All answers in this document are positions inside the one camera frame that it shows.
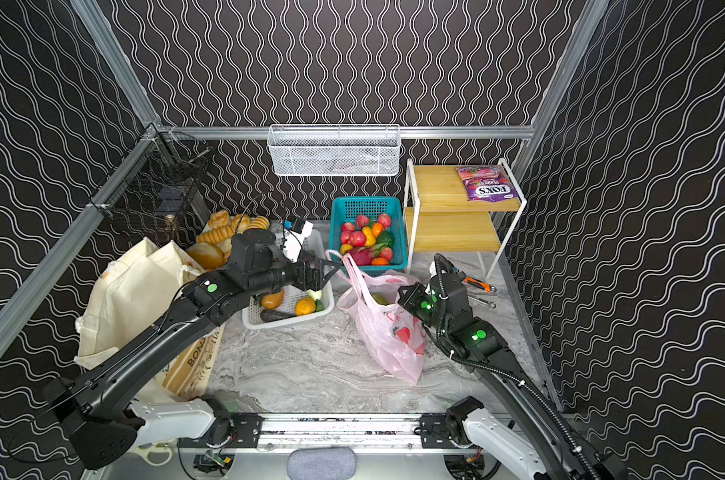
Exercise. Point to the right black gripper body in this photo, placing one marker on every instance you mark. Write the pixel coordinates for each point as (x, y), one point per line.
(437, 288)

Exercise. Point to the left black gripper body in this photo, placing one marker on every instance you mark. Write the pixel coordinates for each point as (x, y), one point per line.
(311, 274)

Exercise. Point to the white plastic vegetable basket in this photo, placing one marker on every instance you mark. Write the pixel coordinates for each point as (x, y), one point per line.
(257, 317)

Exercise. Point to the yellow mango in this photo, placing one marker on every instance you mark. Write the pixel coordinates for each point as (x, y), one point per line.
(305, 306)

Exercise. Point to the green cabbage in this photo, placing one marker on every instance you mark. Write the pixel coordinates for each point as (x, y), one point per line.
(379, 299)

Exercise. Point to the red tomato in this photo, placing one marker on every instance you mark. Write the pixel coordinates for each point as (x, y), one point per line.
(403, 334)

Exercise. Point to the pink plastic grocery bag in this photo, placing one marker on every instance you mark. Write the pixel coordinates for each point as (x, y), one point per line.
(377, 323)

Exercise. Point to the brown potato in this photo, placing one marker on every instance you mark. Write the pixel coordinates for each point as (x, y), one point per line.
(273, 301)

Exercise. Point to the cream canvas tote bag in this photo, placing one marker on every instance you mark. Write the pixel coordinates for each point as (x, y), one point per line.
(132, 293)

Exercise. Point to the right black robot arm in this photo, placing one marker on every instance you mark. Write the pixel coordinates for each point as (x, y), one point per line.
(542, 444)

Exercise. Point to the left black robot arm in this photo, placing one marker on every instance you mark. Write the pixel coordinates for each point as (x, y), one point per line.
(99, 411)

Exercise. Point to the pink dragon fruit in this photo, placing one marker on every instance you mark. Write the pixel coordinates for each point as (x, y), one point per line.
(362, 256)

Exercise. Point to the red apple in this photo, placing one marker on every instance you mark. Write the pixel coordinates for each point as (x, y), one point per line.
(357, 239)

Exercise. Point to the yellow pepper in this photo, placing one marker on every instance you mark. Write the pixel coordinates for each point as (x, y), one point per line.
(369, 239)

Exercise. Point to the green round fruit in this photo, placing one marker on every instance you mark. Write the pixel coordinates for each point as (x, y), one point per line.
(385, 239)

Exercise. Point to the striped long bread front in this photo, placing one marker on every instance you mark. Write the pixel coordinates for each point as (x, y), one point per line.
(260, 222)

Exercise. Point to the striped long bread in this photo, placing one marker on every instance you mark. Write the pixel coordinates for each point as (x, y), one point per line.
(260, 222)
(217, 235)

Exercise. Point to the teal plastic fruit basket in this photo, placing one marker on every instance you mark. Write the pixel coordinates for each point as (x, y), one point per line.
(351, 214)

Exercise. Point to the orange fruit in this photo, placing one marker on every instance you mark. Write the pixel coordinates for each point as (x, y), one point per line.
(377, 229)

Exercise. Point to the white wooden two-tier shelf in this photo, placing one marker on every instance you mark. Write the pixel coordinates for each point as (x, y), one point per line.
(439, 216)

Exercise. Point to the bun back right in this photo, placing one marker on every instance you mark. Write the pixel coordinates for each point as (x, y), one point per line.
(241, 222)

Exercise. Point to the striped long bread back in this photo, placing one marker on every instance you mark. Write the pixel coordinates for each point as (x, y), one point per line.
(217, 235)

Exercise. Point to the twisted bun back left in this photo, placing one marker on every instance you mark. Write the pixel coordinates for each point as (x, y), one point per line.
(219, 219)

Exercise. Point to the purple Fox's candy bag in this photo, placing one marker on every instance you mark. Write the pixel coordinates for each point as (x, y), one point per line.
(486, 183)

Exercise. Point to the grey foam pad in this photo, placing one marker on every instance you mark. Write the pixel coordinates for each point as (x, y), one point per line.
(334, 463)

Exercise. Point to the adjustable wrench orange handle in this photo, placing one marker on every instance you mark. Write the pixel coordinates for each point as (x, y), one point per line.
(476, 283)

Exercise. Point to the white wire wall basket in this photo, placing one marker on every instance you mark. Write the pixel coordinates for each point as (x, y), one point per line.
(335, 150)

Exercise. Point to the metal base rail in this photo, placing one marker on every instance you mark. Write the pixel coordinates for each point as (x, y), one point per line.
(390, 433)

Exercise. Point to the black wire wall basket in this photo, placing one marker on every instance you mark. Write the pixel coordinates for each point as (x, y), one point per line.
(160, 197)

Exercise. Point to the cream handled scissors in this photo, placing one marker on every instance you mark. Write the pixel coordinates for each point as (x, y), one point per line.
(155, 455)

